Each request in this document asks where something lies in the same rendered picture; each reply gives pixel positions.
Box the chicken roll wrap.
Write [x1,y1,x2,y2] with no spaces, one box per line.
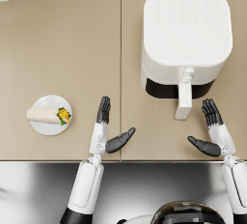
[26,105,72,126]

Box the white air fryer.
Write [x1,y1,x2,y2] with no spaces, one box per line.
[140,0,233,99]

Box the white round plate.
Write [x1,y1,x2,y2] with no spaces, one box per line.
[29,94,73,137]

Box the dark round robot body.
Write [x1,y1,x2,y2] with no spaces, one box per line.
[116,201,228,224]

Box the air fryer drawer with handle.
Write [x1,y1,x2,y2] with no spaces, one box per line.
[145,67,216,121]

